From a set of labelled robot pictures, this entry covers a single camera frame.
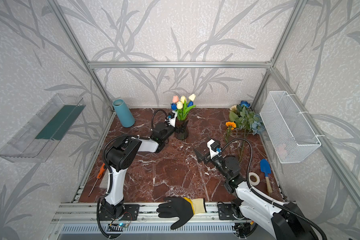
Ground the pink glass vase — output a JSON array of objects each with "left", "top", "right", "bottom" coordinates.
[{"left": 175, "top": 120, "right": 189, "bottom": 141}]

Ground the pale cream tulip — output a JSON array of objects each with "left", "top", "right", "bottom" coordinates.
[{"left": 176, "top": 101, "right": 184, "bottom": 121}]

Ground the teal ceramic vase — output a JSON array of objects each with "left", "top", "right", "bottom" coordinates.
[{"left": 113, "top": 99, "right": 135, "bottom": 128}]

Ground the orange marigold flower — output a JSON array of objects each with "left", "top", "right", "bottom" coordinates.
[{"left": 224, "top": 122, "right": 237, "bottom": 143}]

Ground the white tulip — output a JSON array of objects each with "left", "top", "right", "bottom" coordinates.
[{"left": 183, "top": 94, "right": 196, "bottom": 119}]

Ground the pink tulip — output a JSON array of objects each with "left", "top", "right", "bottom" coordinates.
[{"left": 172, "top": 96, "right": 180, "bottom": 104}]

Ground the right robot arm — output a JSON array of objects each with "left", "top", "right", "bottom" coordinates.
[{"left": 195, "top": 148, "right": 327, "bottom": 240}]

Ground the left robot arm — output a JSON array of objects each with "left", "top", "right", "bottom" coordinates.
[{"left": 100, "top": 123, "right": 176, "bottom": 215}]

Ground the white tape roll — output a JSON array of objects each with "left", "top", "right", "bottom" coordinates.
[{"left": 248, "top": 172, "right": 260, "bottom": 186}]

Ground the blue green flower bouquet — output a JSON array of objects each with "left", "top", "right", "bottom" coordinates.
[{"left": 228, "top": 100, "right": 266, "bottom": 163}]

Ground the black and yellow work glove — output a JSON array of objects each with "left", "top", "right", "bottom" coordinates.
[{"left": 157, "top": 197, "right": 207, "bottom": 230}]

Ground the pink object in basket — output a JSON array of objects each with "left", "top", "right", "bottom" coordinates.
[{"left": 276, "top": 143, "right": 288, "bottom": 161}]

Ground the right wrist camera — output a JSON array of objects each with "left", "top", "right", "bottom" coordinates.
[{"left": 207, "top": 139, "right": 222, "bottom": 160}]

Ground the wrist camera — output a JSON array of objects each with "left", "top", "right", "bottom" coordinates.
[
  {"left": 207, "top": 139, "right": 222, "bottom": 160},
  {"left": 166, "top": 111, "right": 178, "bottom": 127}
]

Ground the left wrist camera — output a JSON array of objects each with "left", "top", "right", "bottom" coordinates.
[{"left": 166, "top": 111, "right": 178, "bottom": 127}]

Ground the orange handled screwdriver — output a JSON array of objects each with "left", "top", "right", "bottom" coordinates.
[{"left": 88, "top": 163, "right": 106, "bottom": 197}]

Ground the white wire basket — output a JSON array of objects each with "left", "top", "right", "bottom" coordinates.
[{"left": 260, "top": 91, "right": 321, "bottom": 164}]

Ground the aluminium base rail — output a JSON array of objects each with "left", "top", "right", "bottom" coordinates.
[{"left": 50, "top": 201, "right": 304, "bottom": 224}]

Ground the clear acrylic wall shelf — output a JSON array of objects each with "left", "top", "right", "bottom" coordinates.
[{"left": 0, "top": 94, "right": 86, "bottom": 163}]

